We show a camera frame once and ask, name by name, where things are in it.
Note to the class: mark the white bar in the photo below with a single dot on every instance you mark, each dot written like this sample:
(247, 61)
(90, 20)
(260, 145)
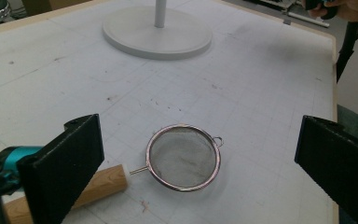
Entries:
(307, 19)

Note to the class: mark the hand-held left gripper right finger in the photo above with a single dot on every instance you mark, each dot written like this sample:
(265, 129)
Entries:
(338, 165)

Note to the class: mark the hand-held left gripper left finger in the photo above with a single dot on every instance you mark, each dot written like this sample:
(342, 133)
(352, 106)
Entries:
(62, 168)

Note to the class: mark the teal and black object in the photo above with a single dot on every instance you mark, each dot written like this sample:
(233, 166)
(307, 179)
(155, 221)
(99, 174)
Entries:
(15, 157)

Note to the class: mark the white round lamp stand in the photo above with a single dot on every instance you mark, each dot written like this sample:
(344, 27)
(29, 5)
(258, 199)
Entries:
(155, 35)

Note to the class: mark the brown cardboard box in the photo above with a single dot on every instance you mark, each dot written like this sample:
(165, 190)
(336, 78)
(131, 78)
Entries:
(43, 5)

